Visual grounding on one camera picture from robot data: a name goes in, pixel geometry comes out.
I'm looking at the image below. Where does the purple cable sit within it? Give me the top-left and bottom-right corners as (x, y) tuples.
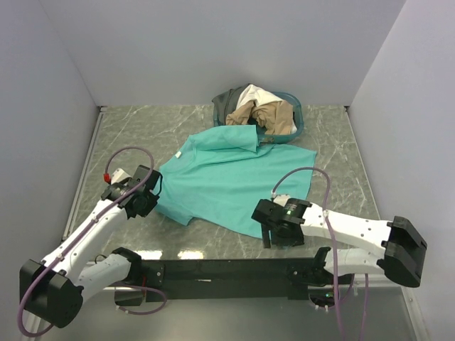
(16, 146), (168, 337)
(272, 166), (369, 341)

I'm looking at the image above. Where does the aluminium frame rail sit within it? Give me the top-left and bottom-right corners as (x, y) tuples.
(37, 258), (415, 292)

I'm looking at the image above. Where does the teal plastic laundry basket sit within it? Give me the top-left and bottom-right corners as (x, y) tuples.
(213, 92), (304, 144)

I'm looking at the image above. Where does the white t shirt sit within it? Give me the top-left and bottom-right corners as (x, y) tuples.
(236, 84), (298, 135)

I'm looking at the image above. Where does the beige t shirt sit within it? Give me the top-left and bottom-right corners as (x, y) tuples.
(225, 101), (296, 135)

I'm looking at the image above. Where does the dark grey t shirt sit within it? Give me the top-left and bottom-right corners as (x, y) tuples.
(212, 84), (248, 126)

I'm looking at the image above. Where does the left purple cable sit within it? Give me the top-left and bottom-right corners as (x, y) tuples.
(16, 146), (168, 337)

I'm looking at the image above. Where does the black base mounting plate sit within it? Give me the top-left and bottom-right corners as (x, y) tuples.
(135, 258), (333, 300)

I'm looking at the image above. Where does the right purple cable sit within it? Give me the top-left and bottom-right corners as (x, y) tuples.
(272, 166), (369, 341)

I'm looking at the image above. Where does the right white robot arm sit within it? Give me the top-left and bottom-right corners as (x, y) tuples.
(252, 195), (427, 288)

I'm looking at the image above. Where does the teal t shirt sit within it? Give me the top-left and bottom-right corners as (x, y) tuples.
(156, 125), (317, 238)

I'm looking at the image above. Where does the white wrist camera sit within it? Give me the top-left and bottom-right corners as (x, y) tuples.
(103, 168), (131, 185)
(271, 192), (291, 206)

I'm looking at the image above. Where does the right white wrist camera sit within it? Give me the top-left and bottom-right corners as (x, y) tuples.
(271, 192), (291, 206)

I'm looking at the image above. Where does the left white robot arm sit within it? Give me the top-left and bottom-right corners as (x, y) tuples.
(17, 165), (163, 328)

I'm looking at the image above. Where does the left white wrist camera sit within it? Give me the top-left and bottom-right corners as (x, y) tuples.
(103, 168), (131, 185)

